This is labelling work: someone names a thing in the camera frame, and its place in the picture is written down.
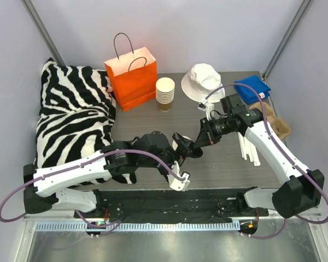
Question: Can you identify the aluminium rail frame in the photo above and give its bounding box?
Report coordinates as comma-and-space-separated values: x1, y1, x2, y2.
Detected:
24, 210, 322, 233

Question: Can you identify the orange paper gift bag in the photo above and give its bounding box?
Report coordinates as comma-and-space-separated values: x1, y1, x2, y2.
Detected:
104, 47, 157, 111

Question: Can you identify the black plastic cup lid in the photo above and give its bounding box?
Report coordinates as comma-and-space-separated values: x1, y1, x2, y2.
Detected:
190, 148, 203, 158

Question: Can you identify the zebra print pillow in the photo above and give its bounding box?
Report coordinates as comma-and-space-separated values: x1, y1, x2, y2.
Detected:
34, 57, 137, 186

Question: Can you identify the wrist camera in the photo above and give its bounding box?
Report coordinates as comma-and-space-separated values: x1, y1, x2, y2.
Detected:
167, 161, 190, 192
198, 100, 214, 120

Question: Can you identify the white wrapped straws bundle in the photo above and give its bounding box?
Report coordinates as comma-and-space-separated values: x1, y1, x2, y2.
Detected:
238, 133, 261, 166

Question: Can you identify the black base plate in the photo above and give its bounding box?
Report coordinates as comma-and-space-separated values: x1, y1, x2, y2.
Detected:
83, 188, 269, 224

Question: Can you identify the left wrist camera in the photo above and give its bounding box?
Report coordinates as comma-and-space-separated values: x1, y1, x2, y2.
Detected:
167, 161, 190, 192

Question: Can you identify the blue folded cloth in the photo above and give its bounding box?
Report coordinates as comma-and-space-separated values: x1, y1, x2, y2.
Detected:
235, 75, 271, 105

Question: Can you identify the brown cardboard cup carrier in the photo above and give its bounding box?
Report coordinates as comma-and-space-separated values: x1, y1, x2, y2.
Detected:
262, 102, 291, 141

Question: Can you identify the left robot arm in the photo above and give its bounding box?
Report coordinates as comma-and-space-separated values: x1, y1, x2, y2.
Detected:
24, 131, 203, 218

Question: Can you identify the stack of paper cups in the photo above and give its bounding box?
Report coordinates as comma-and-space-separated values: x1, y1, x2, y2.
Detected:
156, 77, 175, 112

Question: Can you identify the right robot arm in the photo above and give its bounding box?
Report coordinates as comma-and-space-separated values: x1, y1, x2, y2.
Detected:
194, 94, 324, 218

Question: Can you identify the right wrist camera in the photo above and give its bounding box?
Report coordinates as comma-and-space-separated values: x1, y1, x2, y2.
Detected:
198, 100, 214, 120

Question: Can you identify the white bucket hat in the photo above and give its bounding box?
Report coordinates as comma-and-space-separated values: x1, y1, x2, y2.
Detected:
181, 63, 222, 102

